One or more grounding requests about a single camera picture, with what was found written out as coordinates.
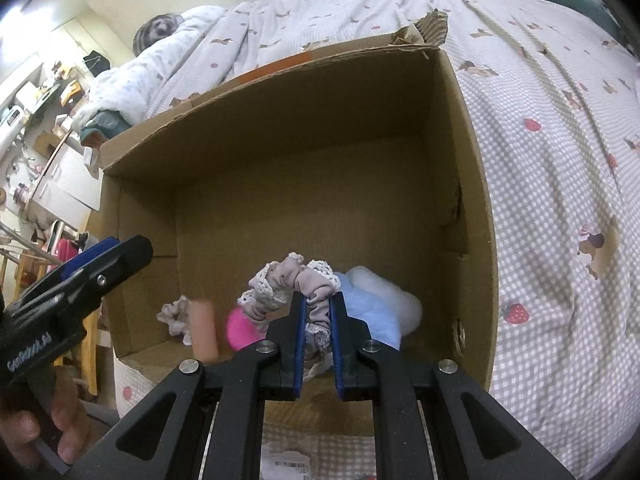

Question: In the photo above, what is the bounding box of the pink suitcase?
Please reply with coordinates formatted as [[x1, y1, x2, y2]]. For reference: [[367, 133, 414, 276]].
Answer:
[[52, 237, 77, 267]]

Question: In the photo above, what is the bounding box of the white printed quilt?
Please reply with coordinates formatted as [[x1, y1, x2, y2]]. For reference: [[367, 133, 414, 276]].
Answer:
[[72, 4, 252, 137]]

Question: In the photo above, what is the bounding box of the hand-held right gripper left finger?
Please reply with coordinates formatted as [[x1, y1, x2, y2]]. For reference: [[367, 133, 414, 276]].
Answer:
[[65, 293, 307, 480]]

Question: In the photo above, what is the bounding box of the blue plush slipper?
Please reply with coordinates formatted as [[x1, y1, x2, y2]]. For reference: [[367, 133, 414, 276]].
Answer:
[[332, 266, 424, 352]]

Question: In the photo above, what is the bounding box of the brown cardboard box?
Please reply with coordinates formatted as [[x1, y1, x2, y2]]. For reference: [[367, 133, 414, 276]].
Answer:
[[97, 9, 501, 437]]

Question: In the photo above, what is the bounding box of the teal cushion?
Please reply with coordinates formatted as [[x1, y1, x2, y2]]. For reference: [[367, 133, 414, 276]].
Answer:
[[78, 108, 134, 149]]

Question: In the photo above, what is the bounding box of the beige lace scrunchie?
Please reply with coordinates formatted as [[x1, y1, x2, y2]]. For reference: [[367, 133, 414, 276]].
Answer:
[[238, 253, 344, 382]]

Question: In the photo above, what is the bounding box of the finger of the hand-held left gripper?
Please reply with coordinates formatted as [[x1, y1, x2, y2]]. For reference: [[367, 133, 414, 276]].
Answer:
[[59, 236, 121, 282], [47, 234, 154, 311]]

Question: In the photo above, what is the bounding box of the checked bed sheet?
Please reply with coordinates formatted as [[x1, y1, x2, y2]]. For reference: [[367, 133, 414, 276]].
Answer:
[[112, 0, 640, 480]]

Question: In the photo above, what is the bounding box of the white cabinet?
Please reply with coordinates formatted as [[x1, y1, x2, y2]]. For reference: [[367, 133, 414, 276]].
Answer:
[[29, 134, 104, 227]]

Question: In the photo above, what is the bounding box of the black hanging garment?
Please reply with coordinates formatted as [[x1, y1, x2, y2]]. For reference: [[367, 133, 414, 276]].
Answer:
[[82, 49, 112, 79]]

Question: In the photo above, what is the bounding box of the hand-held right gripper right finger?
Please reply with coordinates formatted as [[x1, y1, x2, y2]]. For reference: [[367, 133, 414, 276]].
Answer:
[[329, 293, 576, 480]]

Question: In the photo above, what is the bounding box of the grey striped plush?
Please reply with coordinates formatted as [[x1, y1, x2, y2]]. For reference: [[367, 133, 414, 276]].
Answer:
[[132, 13, 187, 57]]

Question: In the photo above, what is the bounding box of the person's left hand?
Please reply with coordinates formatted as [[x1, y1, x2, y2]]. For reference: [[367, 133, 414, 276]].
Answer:
[[0, 367, 92, 476]]

